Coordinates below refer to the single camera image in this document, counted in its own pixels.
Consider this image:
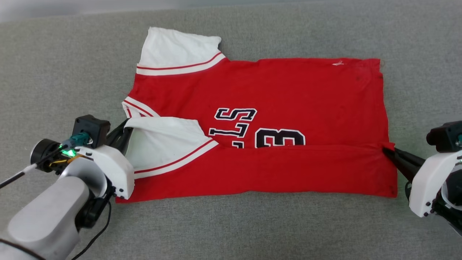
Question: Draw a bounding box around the thin black cable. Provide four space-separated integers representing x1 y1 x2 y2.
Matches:
71 200 112 260

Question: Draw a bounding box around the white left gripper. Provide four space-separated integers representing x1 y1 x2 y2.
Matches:
30 118 135 200

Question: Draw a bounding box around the red white basketball jersey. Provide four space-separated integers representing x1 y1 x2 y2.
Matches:
115 26 398 203

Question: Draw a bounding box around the teal plug camera cable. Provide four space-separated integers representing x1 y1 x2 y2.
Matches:
0 132 91 189

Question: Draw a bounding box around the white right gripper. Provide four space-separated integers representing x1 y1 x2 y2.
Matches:
382 147 462 218

